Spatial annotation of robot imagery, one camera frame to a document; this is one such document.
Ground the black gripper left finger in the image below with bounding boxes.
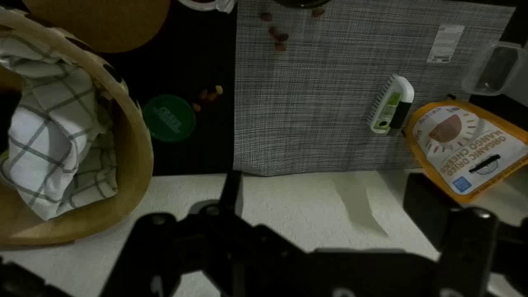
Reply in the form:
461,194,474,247
218,171,245,219

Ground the white green checkered cloth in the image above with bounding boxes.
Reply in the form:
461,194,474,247
0,35,121,222

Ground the clear plastic container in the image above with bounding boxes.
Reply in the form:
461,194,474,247
461,39,528,106

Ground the orange snack bag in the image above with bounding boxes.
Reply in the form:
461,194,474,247
403,100,528,207

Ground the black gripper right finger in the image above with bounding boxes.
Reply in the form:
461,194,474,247
403,172,451,233

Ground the white green small bottle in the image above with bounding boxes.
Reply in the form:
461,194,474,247
368,73,416,138

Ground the gray woven mat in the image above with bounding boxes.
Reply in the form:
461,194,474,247
233,0,518,179

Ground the round wooden lid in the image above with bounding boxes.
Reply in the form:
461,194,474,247
22,0,172,55

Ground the green lidded dark jar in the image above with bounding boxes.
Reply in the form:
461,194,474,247
141,93,198,146

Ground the white paper label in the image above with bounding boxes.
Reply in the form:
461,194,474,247
426,22,467,67

